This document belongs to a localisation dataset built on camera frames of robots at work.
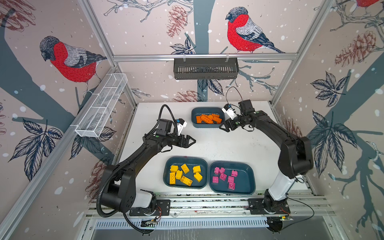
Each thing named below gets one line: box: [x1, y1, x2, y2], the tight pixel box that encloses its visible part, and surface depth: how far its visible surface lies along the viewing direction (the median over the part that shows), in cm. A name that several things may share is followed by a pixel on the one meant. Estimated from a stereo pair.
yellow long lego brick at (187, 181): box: [180, 175, 193, 187], surface depth 83 cm
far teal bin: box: [191, 107, 226, 128], surface depth 109 cm
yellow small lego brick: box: [193, 172, 203, 183], surface depth 83 cm
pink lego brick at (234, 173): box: [231, 170, 238, 177], surface depth 85 cm
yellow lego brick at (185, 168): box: [180, 163, 190, 174], surface depth 87 cm
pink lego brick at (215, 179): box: [212, 176, 219, 183], surface depth 83 cm
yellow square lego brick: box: [193, 165, 201, 174], surface depth 86 cm
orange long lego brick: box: [200, 114, 214, 124], surface depth 109 cm
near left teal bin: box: [163, 156, 209, 190], surface depth 85 cm
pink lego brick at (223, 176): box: [219, 172, 227, 181], surface depth 85 cm
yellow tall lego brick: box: [175, 170, 183, 180], surface depth 85 cm
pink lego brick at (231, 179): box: [227, 175, 235, 183], surface depth 83 cm
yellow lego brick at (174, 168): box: [170, 165, 179, 173], surface depth 86 cm
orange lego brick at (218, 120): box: [212, 116, 223, 124], surface depth 109 cm
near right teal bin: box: [209, 161, 256, 195], surface depth 83 cm
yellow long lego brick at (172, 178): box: [169, 172, 176, 185], surface depth 85 cm
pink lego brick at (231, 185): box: [228, 182, 236, 190], surface depth 81 cm
